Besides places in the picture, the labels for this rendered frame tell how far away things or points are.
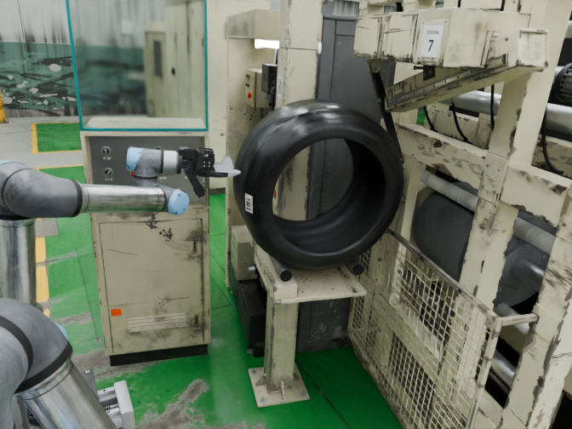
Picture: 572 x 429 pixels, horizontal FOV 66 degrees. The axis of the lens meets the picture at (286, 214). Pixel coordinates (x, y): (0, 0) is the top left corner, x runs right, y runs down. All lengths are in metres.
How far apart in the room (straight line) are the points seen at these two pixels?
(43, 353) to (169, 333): 1.88
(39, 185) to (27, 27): 9.22
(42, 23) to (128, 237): 8.35
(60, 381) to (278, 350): 1.63
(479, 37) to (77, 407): 1.22
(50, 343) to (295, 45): 1.38
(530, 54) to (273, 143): 0.74
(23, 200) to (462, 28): 1.16
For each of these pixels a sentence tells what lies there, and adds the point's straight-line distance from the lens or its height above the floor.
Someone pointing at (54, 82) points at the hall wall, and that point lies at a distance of 10.31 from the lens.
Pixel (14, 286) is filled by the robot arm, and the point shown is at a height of 1.05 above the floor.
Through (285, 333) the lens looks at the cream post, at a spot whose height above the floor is 0.37.
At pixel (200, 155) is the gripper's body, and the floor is 1.32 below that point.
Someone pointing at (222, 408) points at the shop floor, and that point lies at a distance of 2.37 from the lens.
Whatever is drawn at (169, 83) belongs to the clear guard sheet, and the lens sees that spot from 2.09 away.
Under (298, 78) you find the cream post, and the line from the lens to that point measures 1.77.
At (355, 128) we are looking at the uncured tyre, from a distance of 1.47.
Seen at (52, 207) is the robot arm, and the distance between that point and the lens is 1.17.
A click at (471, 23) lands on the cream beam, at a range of 1.33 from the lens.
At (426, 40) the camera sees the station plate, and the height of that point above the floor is 1.70.
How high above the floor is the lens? 1.68
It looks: 21 degrees down
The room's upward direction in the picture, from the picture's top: 3 degrees clockwise
